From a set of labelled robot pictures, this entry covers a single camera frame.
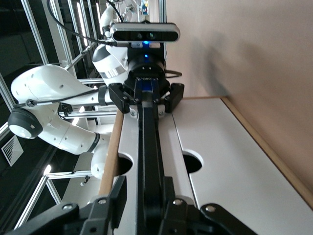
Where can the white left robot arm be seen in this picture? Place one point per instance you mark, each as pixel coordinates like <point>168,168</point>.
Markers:
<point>49,80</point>

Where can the aluminium frame structure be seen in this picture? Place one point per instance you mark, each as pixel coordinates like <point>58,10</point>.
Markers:
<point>38,29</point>

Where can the white square air vent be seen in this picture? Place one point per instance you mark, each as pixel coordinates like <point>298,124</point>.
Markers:
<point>12,151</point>

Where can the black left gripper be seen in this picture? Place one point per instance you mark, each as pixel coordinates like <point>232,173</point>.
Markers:
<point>146,83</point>

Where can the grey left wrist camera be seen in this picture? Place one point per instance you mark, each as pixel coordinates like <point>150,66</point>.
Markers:
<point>146,34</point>

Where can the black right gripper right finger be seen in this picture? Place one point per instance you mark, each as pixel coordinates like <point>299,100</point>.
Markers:
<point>185,218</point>

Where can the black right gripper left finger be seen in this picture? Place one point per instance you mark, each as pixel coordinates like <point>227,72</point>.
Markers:
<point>97,213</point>

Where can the wooden drawer cabinet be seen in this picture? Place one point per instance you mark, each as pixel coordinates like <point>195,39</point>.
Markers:
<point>110,156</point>

